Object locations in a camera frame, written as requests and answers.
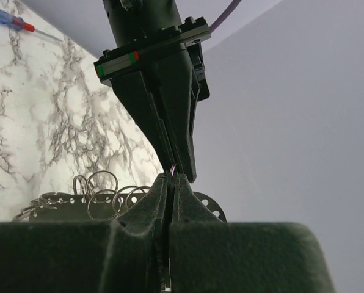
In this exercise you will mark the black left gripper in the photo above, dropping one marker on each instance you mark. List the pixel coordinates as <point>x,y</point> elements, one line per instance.
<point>164,110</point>

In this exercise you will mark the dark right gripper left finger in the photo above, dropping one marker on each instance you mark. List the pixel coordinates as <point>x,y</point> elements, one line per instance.
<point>126,254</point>

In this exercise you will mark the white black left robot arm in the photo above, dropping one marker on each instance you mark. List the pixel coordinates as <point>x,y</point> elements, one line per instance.
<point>136,20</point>

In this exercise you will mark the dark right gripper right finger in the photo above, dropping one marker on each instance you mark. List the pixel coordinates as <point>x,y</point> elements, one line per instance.
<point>209,255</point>

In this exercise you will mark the clear plastic key organizer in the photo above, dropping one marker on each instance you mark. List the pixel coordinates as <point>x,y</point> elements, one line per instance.
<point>139,201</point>

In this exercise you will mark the blue red handled screwdriver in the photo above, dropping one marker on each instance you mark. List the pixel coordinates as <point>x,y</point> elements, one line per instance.
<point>18,24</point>

